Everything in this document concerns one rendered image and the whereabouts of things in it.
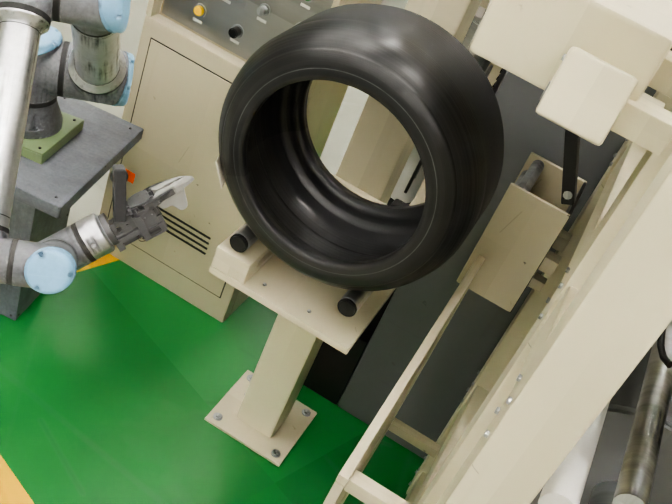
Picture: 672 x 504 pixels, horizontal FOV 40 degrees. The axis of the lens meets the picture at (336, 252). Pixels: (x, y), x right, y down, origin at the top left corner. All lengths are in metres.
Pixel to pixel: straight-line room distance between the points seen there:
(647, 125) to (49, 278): 1.11
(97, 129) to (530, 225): 1.35
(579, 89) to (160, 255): 2.12
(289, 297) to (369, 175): 0.37
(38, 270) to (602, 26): 1.11
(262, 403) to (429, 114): 1.34
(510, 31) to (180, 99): 1.65
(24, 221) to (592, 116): 1.87
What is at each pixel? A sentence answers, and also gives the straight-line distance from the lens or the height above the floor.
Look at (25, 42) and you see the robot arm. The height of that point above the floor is 1.18.
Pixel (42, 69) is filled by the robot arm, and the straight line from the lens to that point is 2.58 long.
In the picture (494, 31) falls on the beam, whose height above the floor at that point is 1.68.
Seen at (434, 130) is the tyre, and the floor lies 1.38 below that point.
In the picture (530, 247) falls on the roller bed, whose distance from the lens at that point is 2.12.
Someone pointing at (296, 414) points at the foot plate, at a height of 0.01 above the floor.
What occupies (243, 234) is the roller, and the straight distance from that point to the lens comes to 2.03.
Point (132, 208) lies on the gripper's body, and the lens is 1.95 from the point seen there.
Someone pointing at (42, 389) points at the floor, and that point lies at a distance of 2.84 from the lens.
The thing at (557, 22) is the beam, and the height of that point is 1.73.
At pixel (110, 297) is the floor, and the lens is 3.15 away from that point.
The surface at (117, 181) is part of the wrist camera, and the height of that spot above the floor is 1.01.
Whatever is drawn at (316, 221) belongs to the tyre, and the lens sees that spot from 2.17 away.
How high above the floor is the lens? 2.14
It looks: 36 degrees down
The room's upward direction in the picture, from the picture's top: 24 degrees clockwise
